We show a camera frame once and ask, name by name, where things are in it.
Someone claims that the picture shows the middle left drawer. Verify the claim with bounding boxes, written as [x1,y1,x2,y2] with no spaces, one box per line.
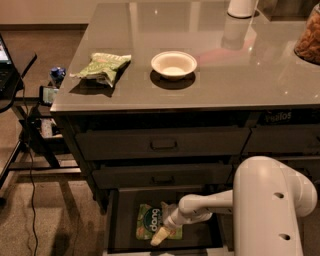
[92,163,234,189]

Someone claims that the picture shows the light green snack bag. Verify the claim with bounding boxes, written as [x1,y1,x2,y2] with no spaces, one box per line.
[70,53,131,87]

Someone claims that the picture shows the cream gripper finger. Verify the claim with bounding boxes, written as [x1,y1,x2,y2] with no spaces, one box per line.
[150,226,175,246]
[161,202,177,216]

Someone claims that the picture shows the white cylindrical container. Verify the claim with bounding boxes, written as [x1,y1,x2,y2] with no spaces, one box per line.
[227,0,258,18]

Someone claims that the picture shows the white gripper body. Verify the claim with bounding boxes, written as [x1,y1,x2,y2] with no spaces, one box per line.
[163,207,191,229]

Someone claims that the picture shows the smartphone with lit screen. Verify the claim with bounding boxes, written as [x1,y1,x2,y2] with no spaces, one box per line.
[39,86,59,106]

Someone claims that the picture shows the dark grey drawer cabinet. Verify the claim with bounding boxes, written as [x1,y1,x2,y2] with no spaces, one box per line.
[52,1,320,206]

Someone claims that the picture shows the black power cable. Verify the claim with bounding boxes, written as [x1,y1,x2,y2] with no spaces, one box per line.
[19,76,40,256]

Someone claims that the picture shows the green dang rice chip bag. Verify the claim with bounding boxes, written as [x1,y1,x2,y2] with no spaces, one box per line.
[136,204,183,240]

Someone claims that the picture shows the dark peatos snack bag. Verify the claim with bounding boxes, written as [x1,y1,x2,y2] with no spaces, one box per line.
[258,109,320,125]

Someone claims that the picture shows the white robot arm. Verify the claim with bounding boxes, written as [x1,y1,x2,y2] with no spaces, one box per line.
[151,156,318,256]

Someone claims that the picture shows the clear jar of snacks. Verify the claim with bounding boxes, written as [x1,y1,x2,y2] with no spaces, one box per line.
[294,3,320,65]

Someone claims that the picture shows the top right drawer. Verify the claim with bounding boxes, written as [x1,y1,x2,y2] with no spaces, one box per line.
[243,125,320,155]

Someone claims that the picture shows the top left drawer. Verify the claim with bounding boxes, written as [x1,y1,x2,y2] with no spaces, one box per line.
[75,127,250,160]

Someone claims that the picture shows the black laptop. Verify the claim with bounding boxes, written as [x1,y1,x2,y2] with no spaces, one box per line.
[0,34,20,99]

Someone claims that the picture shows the white paper bowl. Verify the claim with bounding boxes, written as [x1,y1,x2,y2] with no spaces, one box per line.
[151,51,197,80]

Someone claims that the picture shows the middle right drawer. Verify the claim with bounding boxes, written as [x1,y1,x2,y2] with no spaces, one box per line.
[229,154,320,183]

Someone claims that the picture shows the open bottom left drawer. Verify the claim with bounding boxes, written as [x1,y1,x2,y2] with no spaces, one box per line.
[102,186,234,256]

